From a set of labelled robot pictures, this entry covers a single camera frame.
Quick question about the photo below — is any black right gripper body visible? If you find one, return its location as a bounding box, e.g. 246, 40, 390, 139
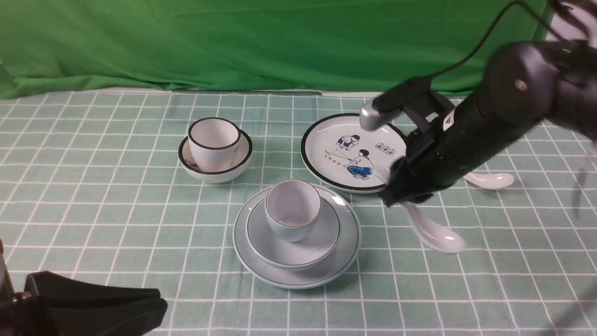
380, 100, 544, 207

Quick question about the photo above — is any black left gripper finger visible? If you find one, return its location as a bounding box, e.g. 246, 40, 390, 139
24, 272, 168, 336

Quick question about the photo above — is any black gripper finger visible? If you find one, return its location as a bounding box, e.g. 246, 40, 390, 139
0, 241, 27, 336

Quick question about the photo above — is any plain white spoon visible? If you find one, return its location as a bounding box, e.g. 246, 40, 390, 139
375, 164, 467, 254

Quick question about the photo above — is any pale blue cup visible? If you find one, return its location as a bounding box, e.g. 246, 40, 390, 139
264, 179, 323, 242

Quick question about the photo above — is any pale blue bowl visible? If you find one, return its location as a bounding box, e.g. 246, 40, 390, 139
245, 200, 341, 272

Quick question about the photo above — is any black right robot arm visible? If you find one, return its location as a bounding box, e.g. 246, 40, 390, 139
360, 0, 596, 206

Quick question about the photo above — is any white spoon with print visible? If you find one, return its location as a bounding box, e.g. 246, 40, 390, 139
464, 172, 514, 190

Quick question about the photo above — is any illustrated black-rimmed plate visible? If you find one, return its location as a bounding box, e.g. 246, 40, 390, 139
301, 113, 407, 194

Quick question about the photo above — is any green checked tablecloth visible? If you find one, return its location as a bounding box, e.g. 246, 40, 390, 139
0, 91, 596, 336

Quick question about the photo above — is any green backdrop cloth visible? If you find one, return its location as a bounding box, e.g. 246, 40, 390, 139
0, 0, 559, 99

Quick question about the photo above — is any pale blue plate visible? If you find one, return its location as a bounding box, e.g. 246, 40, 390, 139
232, 186, 362, 290

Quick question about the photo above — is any black-rimmed white bowl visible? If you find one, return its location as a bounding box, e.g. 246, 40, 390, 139
178, 130, 254, 184

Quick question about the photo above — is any black-rimmed white cup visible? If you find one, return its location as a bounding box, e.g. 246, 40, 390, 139
187, 117, 241, 173

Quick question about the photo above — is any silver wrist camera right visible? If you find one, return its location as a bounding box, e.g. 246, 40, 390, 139
360, 77, 455, 133

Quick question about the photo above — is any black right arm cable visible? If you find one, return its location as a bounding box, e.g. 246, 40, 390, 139
427, 0, 560, 80

